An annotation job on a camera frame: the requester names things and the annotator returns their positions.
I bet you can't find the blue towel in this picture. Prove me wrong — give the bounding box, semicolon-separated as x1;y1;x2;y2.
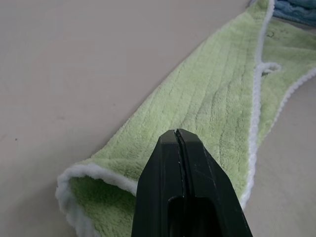
271;0;316;26

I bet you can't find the green towel with white trim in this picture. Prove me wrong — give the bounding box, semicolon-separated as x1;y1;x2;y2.
55;0;316;237

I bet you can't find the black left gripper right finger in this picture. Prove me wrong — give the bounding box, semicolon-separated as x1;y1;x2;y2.
175;128;253;237

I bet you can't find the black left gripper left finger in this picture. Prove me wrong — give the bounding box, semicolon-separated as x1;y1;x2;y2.
131;129;186;237

